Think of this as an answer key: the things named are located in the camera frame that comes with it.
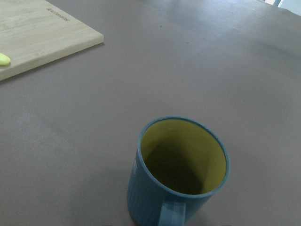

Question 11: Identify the dark blue mug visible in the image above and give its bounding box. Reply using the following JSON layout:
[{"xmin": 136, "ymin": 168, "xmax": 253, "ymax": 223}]
[{"xmin": 127, "ymin": 116, "xmax": 230, "ymax": 226}]

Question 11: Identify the bamboo cutting board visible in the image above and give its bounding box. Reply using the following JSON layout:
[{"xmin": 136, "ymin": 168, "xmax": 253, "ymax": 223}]
[{"xmin": 0, "ymin": 0, "xmax": 104, "ymax": 80}]

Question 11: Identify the yellow toy knife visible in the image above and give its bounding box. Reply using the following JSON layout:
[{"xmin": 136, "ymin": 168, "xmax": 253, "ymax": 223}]
[{"xmin": 0, "ymin": 53, "xmax": 11, "ymax": 66}]

